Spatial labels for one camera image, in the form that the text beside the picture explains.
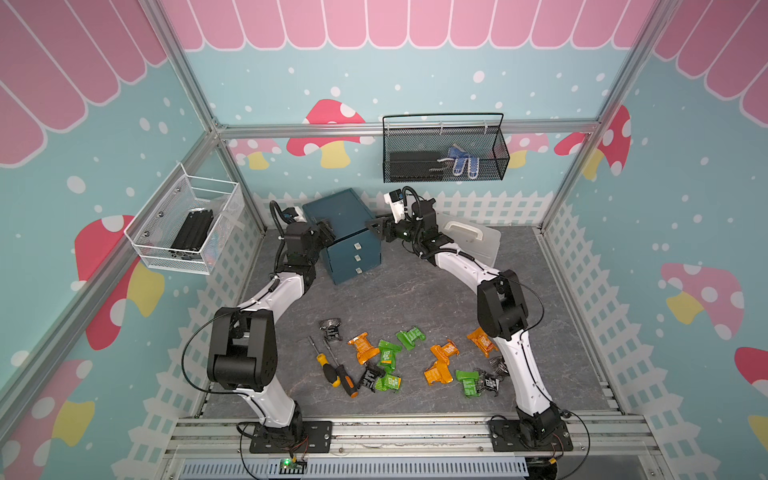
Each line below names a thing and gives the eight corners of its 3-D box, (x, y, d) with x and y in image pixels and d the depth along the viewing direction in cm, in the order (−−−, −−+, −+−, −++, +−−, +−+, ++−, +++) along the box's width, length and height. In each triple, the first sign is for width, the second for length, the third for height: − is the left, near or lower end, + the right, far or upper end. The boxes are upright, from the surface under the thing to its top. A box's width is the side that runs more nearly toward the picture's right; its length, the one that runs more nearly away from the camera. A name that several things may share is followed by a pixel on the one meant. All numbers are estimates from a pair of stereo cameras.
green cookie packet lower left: (375, 391, 83) (375, 388, 81) (376, 377, 86) (375, 374, 84) (402, 391, 83) (402, 388, 81) (402, 377, 86) (402, 374, 84)
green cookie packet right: (458, 396, 82) (459, 394, 81) (455, 372, 86) (456, 370, 85) (480, 396, 82) (482, 394, 81) (476, 372, 86) (478, 370, 85)
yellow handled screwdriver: (334, 389, 83) (332, 387, 81) (314, 361, 88) (312, 358, 86) (343, 382, 84) (342, 379, 83) (323, 354, 89) (322, 351, 88)
